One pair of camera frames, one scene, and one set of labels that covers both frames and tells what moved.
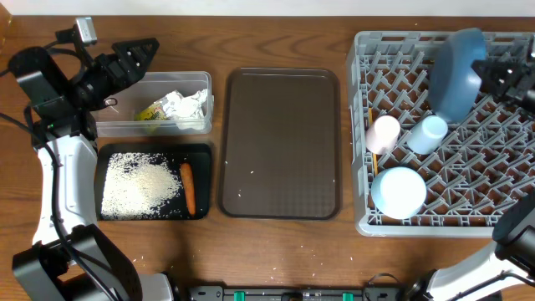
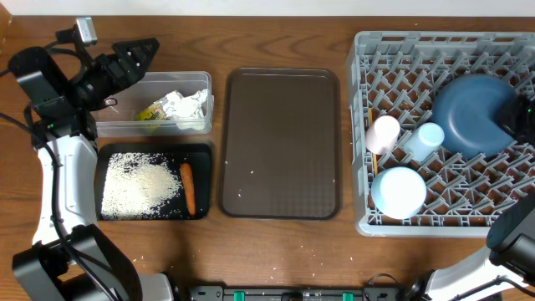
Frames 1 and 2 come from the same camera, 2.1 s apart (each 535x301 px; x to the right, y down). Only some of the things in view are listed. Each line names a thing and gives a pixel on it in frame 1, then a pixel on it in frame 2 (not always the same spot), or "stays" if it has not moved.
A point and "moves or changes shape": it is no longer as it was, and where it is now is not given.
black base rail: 295,293 stays
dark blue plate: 455,72 -> 462,108
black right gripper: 518,83 -> 510,114
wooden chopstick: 374,157 stays
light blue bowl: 399,192 stays
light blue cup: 426,136 moves or changes shape
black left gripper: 122,75 stays
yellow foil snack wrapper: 153,112 stays
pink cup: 383,135 stays
